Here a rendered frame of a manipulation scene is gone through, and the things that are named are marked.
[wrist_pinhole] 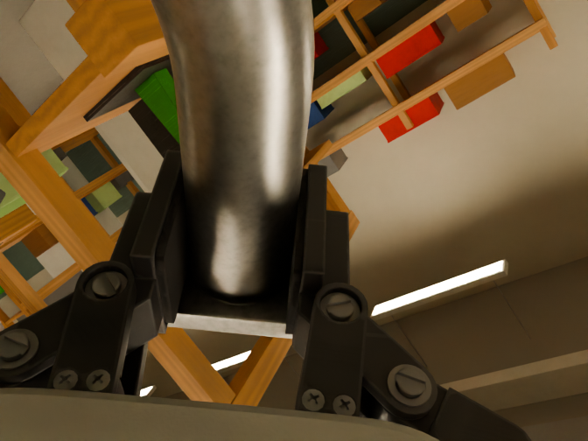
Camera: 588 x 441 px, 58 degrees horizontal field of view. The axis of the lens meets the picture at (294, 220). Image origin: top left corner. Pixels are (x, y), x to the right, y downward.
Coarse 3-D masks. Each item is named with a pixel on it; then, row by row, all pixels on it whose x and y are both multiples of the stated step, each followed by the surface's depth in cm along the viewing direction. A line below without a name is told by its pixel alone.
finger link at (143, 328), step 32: (160, 192) 13; (128, 224) 14; (160, 224) 13; (128, 256) 13; (160, 256) 12; (160, 288) 13; (32, 320) 11; (64, 320) 11; (160, 320) 13; (0, 352) 11; (32, 352) 11; (128, 352) 13
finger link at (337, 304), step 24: (336, 288) 12; (312, 312) 11; (336, 312) 12; (360, 312) 12; (312, 336) 11; (336, 336) 11; (360, 336) 11; (312, 360) 11; (336, 360) 11; (360, 360) 11; (312, 384) 10; (336, 384) 10; (360, 384) 10; (312, 408) 10; (336, 408) 10
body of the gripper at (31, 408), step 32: (0, 416) 9; (32, 416) 9; (64, 416) 9; (96, 416) 9; (128, 416) 9; (160, 416) 9; (192, 416) 9; (224, 416) 9; (256, 416) 9; (288, 416) 9; (320, 416) 9; (352, 416) 10
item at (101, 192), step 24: (72, 144) 611; (96, 144) 663; (120, 168) 611; (96, 192) 583; (24, 240) 534; (48, 240) 523; (48, 288) 490; (72, 288) 517; (0, 312) 496; (24, 312) 473
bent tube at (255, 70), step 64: (192, 0) 9; (256, 0) 9; (192, 64) 10; (256, 64) 10; (192, 128) 11; (256, 128) 11; (192, 192) 13; (256, 192) 12; (192, 256) 15; (256, 256) 14; (192, 320) 15; (256, 320) 15
